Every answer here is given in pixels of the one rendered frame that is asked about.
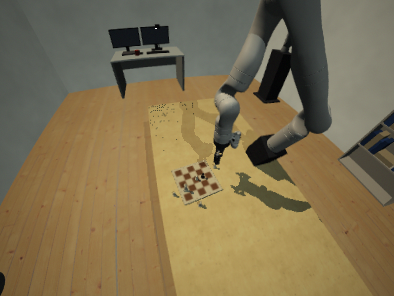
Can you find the brown and cream chessboard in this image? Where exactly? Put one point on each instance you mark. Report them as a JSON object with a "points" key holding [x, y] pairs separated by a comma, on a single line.
{"points": [[196, 189]]}

